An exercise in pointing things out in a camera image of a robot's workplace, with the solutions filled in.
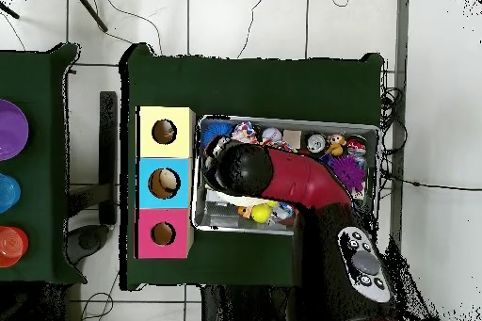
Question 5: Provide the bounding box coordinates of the purple plastic bowl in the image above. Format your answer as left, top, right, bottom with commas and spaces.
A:
0, 98, 30, 162

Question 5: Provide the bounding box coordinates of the plain wooden block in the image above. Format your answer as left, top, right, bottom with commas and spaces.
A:
282, 129, 302, 150

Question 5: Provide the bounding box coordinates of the long black floor cable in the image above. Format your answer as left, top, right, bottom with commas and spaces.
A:
379, 169, 482, 192

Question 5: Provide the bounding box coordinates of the brown monkey plush toy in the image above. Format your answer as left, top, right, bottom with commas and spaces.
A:
325, 133, 347, 157

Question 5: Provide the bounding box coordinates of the wooden three-hole sorting box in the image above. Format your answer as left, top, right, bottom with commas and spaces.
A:
134, 105, 198, 260

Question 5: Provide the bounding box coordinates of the purple spiky ball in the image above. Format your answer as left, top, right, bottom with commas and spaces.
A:
329, 153, 367, 195

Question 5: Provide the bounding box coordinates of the yellow ball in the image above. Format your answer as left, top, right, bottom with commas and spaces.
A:
250, 203, 273, 224

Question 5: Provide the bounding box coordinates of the dark tripod leg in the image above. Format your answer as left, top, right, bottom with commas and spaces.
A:
69, 0, 109, 33
0, 0, 20, 20

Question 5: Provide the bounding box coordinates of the dark green tablecloth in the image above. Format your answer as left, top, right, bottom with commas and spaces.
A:
120, 43, 385, 292

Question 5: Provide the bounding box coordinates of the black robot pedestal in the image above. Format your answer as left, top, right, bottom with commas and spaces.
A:
201, 284, 298, 321

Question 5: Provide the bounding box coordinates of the white toy baseball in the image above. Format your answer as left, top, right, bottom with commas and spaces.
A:
260, 126, 283, 143

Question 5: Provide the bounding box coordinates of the polka-dot paper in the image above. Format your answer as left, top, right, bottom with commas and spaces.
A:
231, 120, 260, 145
261, 138, 298, 153

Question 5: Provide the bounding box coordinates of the thin black floor cable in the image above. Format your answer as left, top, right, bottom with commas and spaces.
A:
236, 0, 273, 59

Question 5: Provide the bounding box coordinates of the silver drink can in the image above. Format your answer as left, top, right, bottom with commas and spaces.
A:
306, 133, 326, 153

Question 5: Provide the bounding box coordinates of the tangled black cable bundle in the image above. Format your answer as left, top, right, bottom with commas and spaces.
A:
378, 85, 410, 201

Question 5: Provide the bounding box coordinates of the silver mesh bin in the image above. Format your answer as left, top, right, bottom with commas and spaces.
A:
191, 114, 379, 237

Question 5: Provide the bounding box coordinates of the grey floor cable cover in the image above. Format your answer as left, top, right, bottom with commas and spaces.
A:
387, 0, 410, 277

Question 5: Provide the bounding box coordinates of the blue fuzzy ball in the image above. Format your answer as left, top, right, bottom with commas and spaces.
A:
201, 120, 234, 149

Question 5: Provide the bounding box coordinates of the dark green side-table cloth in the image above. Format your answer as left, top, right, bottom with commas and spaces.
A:
0, 43, 88, 284

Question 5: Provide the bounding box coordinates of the orange plastic bowl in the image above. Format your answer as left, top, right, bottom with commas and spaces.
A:
0, 225, 30, 268

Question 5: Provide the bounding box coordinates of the blue plastic bowl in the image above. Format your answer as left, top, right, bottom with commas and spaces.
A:
0, 172, 22, 214

